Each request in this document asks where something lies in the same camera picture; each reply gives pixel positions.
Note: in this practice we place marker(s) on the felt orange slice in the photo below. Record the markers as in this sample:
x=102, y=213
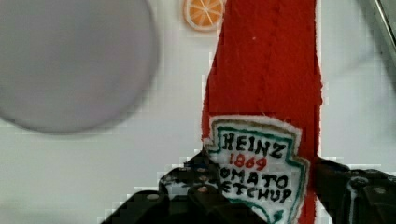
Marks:
x=203, y=15

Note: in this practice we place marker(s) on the grey round plate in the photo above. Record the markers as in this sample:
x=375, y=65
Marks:
x=72, y=65

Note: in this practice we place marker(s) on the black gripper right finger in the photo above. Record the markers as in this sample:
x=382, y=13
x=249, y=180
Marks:
x=355, y=196

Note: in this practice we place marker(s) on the red felt ketchup bottle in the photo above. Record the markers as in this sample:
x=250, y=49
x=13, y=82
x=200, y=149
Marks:
x=262, y=108

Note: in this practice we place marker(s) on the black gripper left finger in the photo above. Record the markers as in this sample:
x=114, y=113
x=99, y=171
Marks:
x=190, y=194

